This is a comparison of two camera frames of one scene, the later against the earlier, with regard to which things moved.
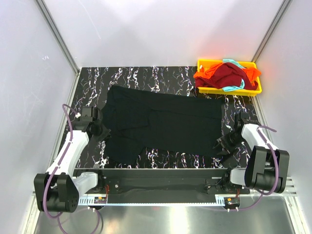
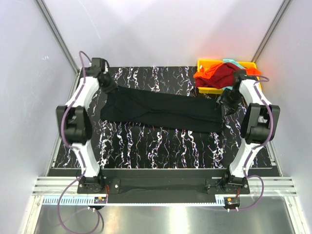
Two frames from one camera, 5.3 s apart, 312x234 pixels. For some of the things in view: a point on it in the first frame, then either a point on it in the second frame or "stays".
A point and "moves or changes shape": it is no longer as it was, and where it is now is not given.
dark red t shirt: (227, 75) stays
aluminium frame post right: (270, 30) stays
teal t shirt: (233, 87) stays
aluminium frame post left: (58, 36) stays
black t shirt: (141, 118) moves or changes shape
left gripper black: (105, 134) to (112, 86)
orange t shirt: (210, 70) stays
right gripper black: (227, 148) to (231, 107)
